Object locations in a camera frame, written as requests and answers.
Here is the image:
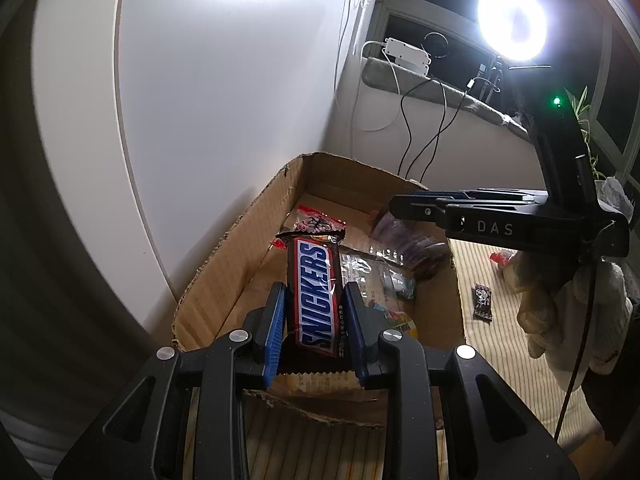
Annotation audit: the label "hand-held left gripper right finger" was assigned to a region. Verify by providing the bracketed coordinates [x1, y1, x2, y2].
[342, 281, 583, 480]

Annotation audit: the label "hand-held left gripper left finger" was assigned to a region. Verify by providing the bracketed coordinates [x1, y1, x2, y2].
[52, 281, 290, 480]

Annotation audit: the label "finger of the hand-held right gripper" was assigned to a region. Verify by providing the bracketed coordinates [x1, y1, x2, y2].
[414, 187, 548, 206]
[389, 194, 448, 233]

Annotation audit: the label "clear packet of dried fruit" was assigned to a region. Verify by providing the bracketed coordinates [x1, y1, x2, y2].
[372, 210, 449, 281]

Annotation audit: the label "yellow candy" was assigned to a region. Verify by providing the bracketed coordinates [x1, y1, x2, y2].
[385, 316, 420, 340]

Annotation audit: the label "brown chocolate bar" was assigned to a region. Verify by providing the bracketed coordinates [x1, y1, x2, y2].
[276, 227, 347, 358]

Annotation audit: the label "clear bag of crackers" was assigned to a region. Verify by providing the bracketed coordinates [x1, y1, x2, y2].
[340, 247, 416, 311]

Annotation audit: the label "cardboard box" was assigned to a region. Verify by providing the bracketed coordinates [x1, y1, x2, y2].
[172, 151, 468, 431]

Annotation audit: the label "dark snack packet red ends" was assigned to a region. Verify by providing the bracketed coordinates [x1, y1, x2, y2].
[295, 205, 347, 241]

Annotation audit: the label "person's right hand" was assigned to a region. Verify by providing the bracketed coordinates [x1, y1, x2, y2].
[502, 250, 635, 377]

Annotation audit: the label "potted spider plant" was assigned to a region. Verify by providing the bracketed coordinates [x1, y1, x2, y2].
[565, 87, 608, 181]

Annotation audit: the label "black tripod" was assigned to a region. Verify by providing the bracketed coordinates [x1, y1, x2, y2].
[477, 57, 506, 106]

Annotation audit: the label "small black patterned packet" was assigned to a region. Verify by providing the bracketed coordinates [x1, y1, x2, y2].
[471, 282, 496, 322]

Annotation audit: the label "white power strip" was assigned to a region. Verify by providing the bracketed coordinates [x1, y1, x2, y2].
[382, 37, 433, 75]

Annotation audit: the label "striped blanket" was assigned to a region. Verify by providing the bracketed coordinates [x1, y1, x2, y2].
[245, 237, 611, 480]

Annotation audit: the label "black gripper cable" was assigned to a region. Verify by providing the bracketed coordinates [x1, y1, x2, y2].
[552, 255, 601, 441]

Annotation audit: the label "ring light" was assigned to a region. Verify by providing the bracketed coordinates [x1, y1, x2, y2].
[477, 0, 548, 63]

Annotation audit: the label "white wall cable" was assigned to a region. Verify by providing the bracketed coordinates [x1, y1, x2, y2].
[331, 0, 363, 106]

